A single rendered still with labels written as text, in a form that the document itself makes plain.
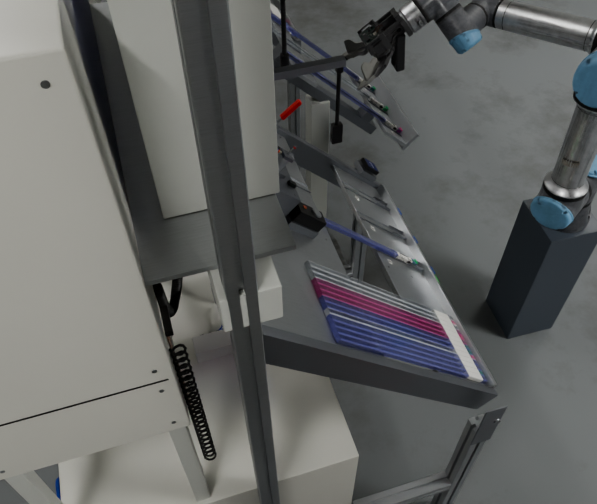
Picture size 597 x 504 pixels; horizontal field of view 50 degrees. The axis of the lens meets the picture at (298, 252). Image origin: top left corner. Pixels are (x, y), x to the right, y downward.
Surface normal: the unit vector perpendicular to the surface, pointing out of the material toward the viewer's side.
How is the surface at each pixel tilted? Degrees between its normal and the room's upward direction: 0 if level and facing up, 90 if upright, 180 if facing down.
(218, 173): 90
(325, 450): 0
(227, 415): 0
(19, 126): 90
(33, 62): 90
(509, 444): 0
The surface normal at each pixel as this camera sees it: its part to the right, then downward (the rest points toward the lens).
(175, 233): -0.01, -0.64
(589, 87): -0.64, 0.50
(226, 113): 0.30, 0.74
